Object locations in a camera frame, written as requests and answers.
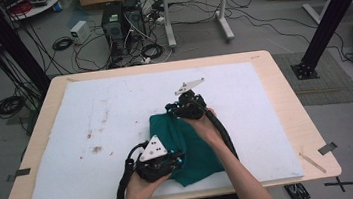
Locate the black cable coil under desk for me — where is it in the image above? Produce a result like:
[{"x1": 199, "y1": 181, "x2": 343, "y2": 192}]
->
[{"x1": 139, "y1": 41, "x2": 166, "y2": 61}]

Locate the person's right hand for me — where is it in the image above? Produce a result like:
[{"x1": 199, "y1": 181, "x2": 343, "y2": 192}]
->
[{"x1": 181, "y1": 106, "x2": 224, "y2": 149}]

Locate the thin wooden stick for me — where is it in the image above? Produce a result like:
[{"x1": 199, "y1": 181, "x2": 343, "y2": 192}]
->
[{"x1": 298, "y1": 149, "x2": 328, "y2": 177}]

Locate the black computer tower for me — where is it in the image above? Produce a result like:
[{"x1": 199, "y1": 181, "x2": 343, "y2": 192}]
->
[{"x1": 98, "y1": 0, "x2": 149, "y2": 59}]

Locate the small black cable coil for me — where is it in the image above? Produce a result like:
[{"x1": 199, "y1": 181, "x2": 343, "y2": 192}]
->
[{"x1": 51, "y1": 35, "x2": 75, "y2": 53}]

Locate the large black cable coil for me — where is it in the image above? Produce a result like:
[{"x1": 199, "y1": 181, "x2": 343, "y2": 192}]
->
[{"x1": 0, "y1": 94, "x2": 28, "y2": 121}]

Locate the person's left hand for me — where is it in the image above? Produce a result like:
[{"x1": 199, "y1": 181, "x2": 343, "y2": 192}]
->
[{"x1": 124, "y1": 168, "x2": 176, "y2": 199}]

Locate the round white table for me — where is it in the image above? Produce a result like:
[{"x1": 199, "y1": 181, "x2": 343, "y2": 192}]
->
[{"x1": 1, "y1": 0, "x2": 65, "y2": 22}]

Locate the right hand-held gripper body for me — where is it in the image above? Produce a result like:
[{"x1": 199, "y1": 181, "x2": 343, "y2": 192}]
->
[{"x1": 172, "y1": 77, "x2": 210, "y2": 122}]

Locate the black device on floor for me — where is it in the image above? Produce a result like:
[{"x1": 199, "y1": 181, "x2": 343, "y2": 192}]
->
[{"x1": 283, "y1": 181, "x2": 312, "y2": 199}]

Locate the grey floor mat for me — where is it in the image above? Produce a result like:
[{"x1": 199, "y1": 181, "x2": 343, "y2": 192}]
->
[{"x1": 271, "y1": 44, "x2": 353, "y2": 112}]

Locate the white box device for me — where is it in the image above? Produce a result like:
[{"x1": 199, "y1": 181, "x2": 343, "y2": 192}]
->
[{"x1": 68, "y1": 19, "x2": 93, "y2": 46}]

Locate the grey tape piece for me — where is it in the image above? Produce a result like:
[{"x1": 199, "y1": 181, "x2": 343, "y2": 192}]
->
[
  {"x1": 316, "y1": 141, "x2": 339, "y2": 157},
  {"x1": 5, "y1": 167, "x2": 33, "y2": 183}
]

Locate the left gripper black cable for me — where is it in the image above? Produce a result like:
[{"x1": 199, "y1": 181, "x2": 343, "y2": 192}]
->
[{"x1": 98, "y1": 140, "x2": 157, "y2": 199}]

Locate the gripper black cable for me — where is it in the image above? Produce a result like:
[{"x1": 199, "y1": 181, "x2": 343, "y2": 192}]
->
[
  {"x1": 204, "y1": 105, "x2": 240, "y2": 164},
  {"x1": 98, "y1": 140, "x2": 157, "y2": 199}
]

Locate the black tape cross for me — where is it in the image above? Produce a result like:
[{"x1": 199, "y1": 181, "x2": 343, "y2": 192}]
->
[{"x1": 322, "y1": 174, "x2": 353, "y2": 195}]

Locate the white foam mat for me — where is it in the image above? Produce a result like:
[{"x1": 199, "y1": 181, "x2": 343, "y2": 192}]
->
[{"x1": 14, "y1": 55, "x2": 306, "y2": 199}]

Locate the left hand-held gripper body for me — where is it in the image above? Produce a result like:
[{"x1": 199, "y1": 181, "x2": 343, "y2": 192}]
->
[{"x1": 131, "y1": 132, "x2": 178, "y2": 184}]

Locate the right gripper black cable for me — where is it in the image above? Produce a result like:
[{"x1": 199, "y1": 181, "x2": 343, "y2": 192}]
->
[{"x1": 204, "y1": 105, "x2": 240, "y2": 164}]

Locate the green long-sleeve shirt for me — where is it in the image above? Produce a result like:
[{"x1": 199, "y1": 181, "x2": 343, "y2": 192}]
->
[{"x1": 147, "y1": 106, "x2": 227, "y2": 191}]

